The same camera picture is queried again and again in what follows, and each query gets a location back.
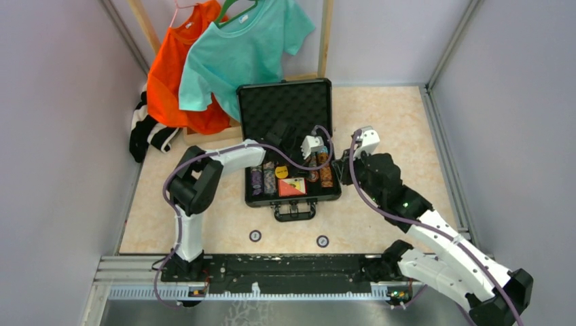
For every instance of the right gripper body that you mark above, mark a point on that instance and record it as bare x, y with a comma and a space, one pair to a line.
361, 171

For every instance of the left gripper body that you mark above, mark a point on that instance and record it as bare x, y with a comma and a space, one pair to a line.
296, 153

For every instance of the black poker set case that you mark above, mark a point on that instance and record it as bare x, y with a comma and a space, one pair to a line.
294, 120

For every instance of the yellow round button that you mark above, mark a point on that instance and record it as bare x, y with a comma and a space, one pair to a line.
281, 172

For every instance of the red playing card box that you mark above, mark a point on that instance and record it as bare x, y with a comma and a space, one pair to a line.
292, 187

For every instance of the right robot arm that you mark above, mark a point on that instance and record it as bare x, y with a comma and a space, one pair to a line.
488, 292

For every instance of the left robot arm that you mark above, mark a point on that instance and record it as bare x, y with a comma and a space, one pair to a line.
190, 189

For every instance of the tan blue chip row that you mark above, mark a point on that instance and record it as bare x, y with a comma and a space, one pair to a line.
269, 178

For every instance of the green multicolour chip row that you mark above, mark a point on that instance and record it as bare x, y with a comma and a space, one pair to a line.
312, 163

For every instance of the orange red chip row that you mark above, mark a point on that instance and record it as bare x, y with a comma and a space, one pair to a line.
325, 171

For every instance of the purple chip row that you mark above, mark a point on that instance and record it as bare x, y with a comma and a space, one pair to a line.
257, 183

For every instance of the purple chip on table right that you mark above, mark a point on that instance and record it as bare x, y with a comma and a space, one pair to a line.
322, 241

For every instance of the purple chip on table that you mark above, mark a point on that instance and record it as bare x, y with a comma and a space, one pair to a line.
255, 236
322, 241

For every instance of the wooden clothes rack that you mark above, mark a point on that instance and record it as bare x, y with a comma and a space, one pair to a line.
235, 131

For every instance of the teal t-shirt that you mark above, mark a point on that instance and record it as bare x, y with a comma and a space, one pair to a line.
247, 50

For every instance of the purple chip on table left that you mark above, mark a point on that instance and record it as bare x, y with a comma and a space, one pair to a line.
255, 236

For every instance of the orange t-shirt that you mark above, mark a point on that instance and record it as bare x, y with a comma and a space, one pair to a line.
164, 77

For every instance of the black white striped garment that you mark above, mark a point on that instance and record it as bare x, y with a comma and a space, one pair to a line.
146, 131

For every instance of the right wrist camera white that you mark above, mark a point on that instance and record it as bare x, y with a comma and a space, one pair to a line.
367, 141

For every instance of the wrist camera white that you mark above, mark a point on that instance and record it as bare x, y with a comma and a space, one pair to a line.
311, 144
367, 141

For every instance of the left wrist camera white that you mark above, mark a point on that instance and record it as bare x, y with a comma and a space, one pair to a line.
311, 144

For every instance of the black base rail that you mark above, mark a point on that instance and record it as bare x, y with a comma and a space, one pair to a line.
284, 274

